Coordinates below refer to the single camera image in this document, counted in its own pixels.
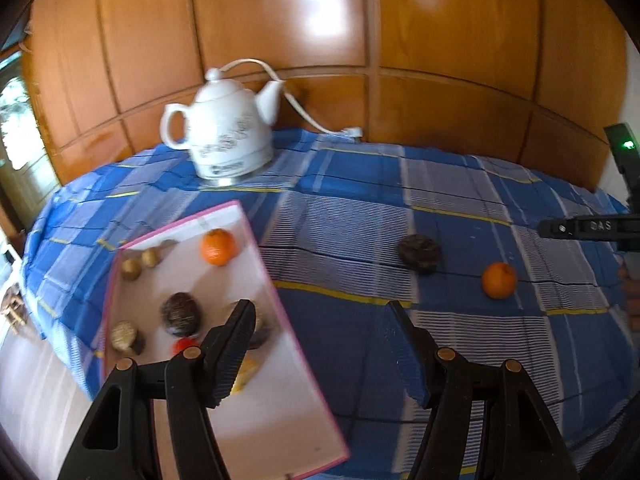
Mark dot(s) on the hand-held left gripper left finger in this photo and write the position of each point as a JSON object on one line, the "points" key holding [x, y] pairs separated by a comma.
{"points": [[232, 360]]}

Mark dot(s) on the large orange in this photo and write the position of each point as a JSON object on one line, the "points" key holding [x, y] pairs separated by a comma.
{"points": [[499, 280]]}

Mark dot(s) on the white ceramic electric kettle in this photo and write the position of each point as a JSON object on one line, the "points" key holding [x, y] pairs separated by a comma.
{"points": [[230, 130]]}

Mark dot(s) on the red tomato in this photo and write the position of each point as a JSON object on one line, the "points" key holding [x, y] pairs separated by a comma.
{"points": [[184, 345]]}

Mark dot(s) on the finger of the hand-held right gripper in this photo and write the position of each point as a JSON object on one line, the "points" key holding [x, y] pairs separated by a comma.
{"points": [[560, 228]]}

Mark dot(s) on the pink shallow box tray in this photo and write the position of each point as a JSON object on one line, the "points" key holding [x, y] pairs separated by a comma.
{"points": [[280, 400]]}

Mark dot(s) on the small round tan longan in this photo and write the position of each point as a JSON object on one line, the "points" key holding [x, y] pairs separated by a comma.
{"points": [[150, 257], [131, 268]]}

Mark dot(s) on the blue plaid tablecloth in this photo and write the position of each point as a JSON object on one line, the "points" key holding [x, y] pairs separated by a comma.
{"points": [[350, 220]]}

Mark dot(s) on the yellow apple wedge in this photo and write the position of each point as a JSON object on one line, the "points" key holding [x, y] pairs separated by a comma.
{"points": [[245, 377]]}

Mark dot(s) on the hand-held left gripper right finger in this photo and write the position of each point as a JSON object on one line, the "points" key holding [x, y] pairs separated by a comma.
{"points": [[410, 360]]}

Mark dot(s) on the small orange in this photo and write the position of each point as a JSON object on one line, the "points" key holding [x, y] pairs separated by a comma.
{"points": [[217, 246]]}

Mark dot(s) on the person's right hand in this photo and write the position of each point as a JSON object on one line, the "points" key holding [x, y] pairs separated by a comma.
{"points": [[631, 297]]}

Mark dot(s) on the wooden framed window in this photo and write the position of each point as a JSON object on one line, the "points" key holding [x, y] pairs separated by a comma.
{"points": [[15, 125]]}

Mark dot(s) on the white power plug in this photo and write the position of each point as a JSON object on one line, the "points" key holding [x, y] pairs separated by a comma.
{"points": [[354, 132]]}

